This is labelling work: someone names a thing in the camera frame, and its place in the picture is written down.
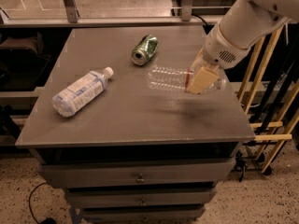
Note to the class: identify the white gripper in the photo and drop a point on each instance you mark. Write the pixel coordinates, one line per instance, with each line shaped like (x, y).
(220, 51)

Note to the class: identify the clear water bottle red label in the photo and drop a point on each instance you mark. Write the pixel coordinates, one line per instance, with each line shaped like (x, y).
(177, 79)

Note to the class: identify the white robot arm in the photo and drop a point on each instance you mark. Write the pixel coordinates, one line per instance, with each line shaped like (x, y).
(231, 39)

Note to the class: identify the blue label plastic bottle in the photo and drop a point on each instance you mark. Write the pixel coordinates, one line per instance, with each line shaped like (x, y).
(71, 99)

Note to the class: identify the crushed green soda can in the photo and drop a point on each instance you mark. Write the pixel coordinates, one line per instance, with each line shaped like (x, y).
(144, 50)

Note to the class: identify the grey drawer cabinet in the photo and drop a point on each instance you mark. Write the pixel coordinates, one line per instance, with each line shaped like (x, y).
(129, 122)

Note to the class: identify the middle grey drawer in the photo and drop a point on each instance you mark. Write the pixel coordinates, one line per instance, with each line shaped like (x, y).
(140, 198)

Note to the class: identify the grey drawer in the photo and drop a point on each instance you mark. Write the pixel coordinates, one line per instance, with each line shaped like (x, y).
(144, 214)
(136, 173)
(140, 198)

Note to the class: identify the top grey drawer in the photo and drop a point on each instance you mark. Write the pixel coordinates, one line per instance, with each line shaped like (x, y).
(136, 173)

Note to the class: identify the bottom grey drawer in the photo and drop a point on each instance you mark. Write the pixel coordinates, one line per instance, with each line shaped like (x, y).
(144, 214)

